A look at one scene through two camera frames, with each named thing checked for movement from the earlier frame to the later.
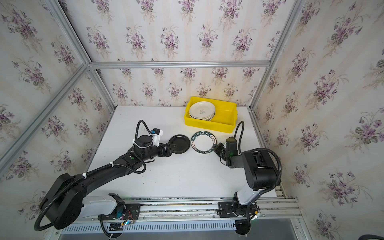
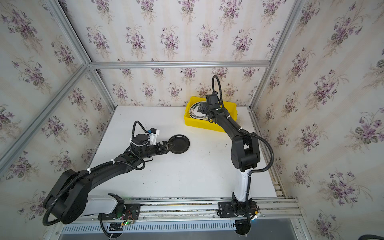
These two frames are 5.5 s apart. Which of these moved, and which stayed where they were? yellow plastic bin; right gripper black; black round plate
Moved: right gripper black
Stayed: yellow plastic bin; black round plate
